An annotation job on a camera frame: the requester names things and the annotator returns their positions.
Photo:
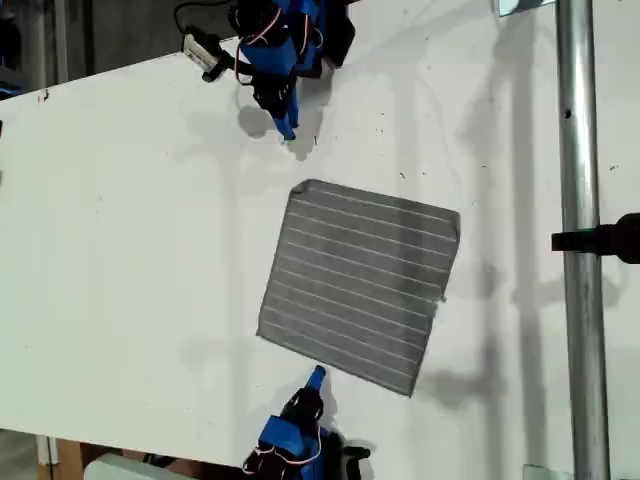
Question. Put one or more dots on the black camera stalk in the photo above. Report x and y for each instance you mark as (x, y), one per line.
(220, 67)

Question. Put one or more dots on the black clamp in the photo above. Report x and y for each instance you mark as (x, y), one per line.
(600, 240)

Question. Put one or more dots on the steel post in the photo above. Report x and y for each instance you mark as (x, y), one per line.
(580, 300)

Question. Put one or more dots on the grey striped towel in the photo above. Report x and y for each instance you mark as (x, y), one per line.
(360, 290)

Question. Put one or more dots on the wooden table leg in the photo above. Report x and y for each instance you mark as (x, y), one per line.
(67, 460)

